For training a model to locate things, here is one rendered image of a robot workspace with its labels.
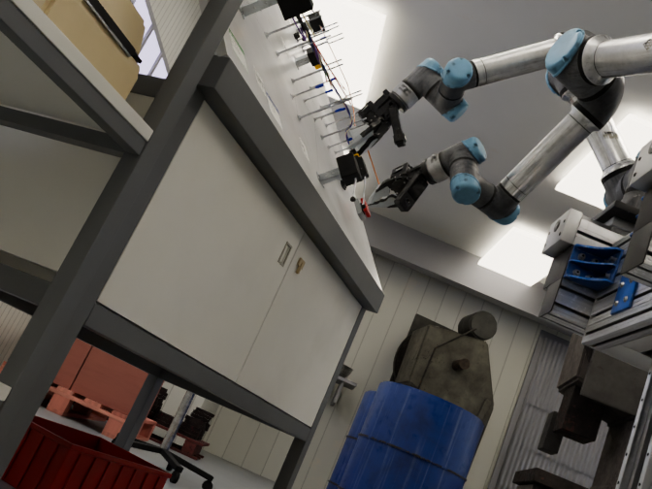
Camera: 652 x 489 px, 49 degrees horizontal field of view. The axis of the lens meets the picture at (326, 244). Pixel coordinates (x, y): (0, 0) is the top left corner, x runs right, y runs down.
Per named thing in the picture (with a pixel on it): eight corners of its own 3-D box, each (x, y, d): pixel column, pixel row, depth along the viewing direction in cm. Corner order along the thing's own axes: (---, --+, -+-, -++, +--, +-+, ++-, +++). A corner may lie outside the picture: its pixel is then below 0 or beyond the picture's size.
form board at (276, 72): (217, 57, 123) (227, 53, 122) (158, -253, 171) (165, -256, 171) (377, 294, 225) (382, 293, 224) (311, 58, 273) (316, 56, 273)
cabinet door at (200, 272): (236, 382, 161) (306, 231, 172) (97, 301, 114) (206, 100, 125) (228, 379, 162) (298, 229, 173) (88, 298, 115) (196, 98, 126)
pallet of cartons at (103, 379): (50, 397, 509) (81, 341, 521) (153, 443, 504) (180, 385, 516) (-17, 381, 396) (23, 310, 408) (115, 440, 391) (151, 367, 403)
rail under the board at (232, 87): (377, 313, 222) (385, 295, 224) (213, 87, 120) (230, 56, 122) (361, 309, 224) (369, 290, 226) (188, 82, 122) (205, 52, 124)
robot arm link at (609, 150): (634, 211, 191) (551, 42, 206) (611, 229, 205) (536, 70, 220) (673, 198, 192) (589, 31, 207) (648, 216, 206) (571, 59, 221)
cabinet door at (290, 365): (313, 428, 209) (364, 307, 220) (239, 384, 161) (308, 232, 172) (306, 425, 210) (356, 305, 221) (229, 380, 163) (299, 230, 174)
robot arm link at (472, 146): (474, 148, 185) (472, 128, 191) (438, 166, 190) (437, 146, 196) (489, 168, 189) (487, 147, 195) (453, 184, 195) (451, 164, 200)
